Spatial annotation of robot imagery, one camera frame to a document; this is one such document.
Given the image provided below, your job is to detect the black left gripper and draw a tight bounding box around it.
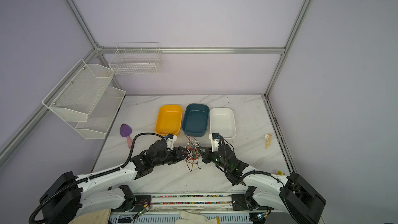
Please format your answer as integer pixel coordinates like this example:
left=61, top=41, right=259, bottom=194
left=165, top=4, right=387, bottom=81
left=153, top=146, right=191, bottom=168

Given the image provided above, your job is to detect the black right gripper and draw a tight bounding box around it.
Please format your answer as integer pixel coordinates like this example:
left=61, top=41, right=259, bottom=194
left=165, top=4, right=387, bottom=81
left=196, top=146, right=230, bottom=172

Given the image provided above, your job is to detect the cable bundle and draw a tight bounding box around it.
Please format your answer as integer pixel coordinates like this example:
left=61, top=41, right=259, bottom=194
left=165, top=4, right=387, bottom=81
left=184, top=136, right=202, bottom=172

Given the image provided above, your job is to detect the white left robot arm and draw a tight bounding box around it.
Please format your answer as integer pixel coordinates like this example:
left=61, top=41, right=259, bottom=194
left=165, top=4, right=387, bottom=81
left=29, top=134, right=189, bottom=224

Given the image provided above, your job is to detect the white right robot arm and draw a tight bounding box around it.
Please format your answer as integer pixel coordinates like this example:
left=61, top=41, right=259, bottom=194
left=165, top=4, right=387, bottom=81
left=199, top=145, right=326, bottom=224

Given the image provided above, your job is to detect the teal plastic bin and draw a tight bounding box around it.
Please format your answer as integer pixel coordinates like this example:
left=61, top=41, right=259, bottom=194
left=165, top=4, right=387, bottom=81
left=182, top=103, right=210, bottom=137

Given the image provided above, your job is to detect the yellow plastic bin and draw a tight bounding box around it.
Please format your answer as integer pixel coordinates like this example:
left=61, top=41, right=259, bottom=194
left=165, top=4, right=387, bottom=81
left=154, top=104, right=183, bottom=136

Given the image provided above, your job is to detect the white plastic bin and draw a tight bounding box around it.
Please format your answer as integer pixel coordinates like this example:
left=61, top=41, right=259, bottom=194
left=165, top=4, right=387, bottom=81
left=209, top=107, right=237, bottom=139

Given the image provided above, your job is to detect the small white yellow toy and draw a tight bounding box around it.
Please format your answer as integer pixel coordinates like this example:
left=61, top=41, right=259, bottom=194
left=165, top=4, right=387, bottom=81
left=264, top=134, right=272, bottom=149

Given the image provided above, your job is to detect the white work glove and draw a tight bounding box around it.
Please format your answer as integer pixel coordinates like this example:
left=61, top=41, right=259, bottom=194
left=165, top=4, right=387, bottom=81
left=175, top=211, right=220, bottom=224

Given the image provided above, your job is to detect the pink green small toy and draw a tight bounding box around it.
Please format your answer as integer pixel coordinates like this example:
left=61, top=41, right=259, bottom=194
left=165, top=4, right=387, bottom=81
left=273, top=170, right=286, bottom=175

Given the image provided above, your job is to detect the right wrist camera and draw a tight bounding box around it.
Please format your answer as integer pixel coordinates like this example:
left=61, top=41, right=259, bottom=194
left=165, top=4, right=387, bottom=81
left=209, top=133, right=220, bottom=152

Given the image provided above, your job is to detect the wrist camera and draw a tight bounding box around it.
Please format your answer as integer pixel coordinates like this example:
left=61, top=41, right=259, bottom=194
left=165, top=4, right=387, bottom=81
left=164, top=134, right=177, bottom=150
left=209, top=133, right=220, bottom=152

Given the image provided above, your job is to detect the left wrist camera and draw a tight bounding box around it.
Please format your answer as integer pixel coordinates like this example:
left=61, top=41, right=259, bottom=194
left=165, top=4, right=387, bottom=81
left=164, top=134, right=177, bottom=150

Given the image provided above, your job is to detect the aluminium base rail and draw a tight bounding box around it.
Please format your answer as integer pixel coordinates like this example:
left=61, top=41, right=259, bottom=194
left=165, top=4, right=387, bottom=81
left=62, top=192, right=321, bottom=224

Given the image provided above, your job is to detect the purple pink-handled spatula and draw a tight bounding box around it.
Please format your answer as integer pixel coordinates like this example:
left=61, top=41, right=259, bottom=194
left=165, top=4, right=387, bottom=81
left=120, top=123, right=132, bottom=149

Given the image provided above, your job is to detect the white wire wall basket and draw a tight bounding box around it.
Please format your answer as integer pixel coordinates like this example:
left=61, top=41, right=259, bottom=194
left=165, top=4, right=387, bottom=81
left=108, top=42, right=163, bottom=76

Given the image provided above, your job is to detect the white mesh wall shelf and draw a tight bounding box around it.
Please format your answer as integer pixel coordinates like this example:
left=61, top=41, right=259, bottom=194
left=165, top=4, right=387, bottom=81
left=42, top=60, right=125, bottom=140

